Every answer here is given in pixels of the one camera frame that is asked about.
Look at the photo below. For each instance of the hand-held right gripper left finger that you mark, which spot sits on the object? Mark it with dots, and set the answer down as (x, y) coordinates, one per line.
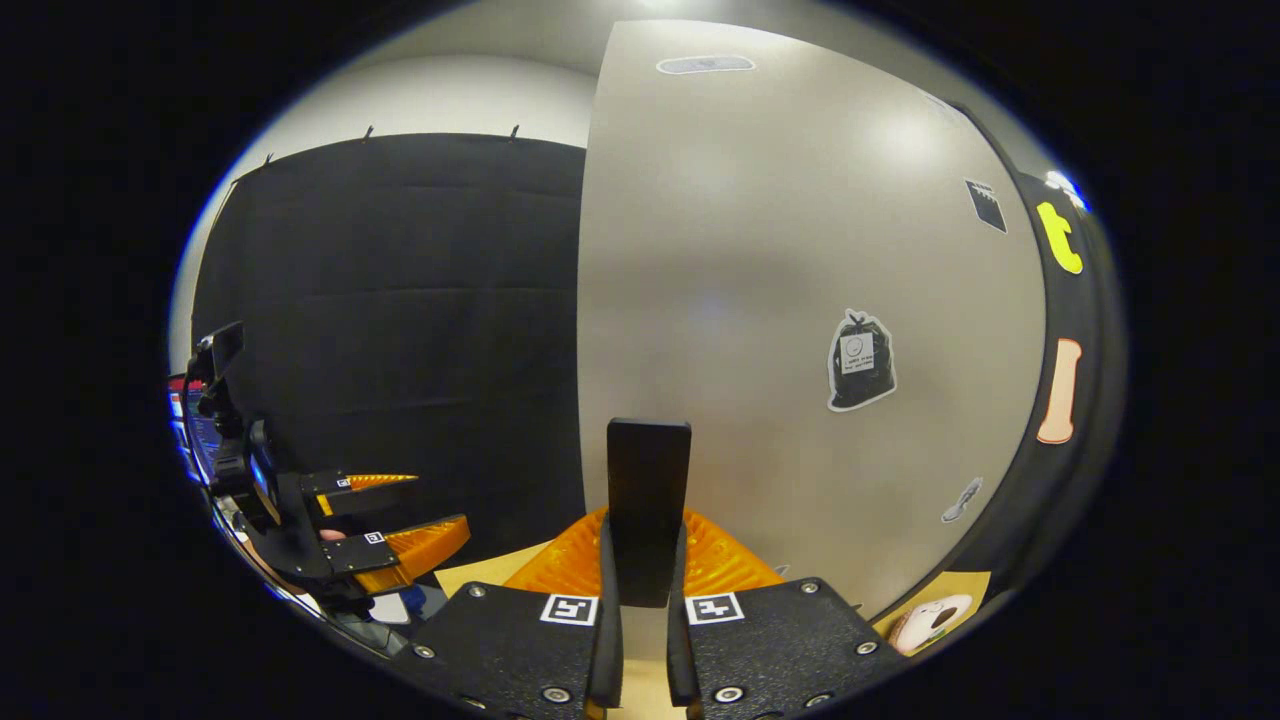
(608, 650)

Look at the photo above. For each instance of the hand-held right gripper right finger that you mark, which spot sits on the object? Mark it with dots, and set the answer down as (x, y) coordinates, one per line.
(680, 650)

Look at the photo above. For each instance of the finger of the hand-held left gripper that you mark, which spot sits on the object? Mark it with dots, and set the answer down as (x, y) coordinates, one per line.
(350, 555)
(325, 483)

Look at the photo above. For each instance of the grey cabinet door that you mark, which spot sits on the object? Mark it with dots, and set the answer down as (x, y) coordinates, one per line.
(750, 250)

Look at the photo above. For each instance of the blue box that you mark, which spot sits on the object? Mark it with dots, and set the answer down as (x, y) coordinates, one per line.
(425, 600)

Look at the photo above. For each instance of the black backdrop cloth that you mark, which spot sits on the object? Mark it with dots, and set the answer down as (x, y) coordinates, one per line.
(400, 300)

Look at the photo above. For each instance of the white plush toy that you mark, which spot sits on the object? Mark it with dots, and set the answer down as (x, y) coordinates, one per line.
(930, 620)

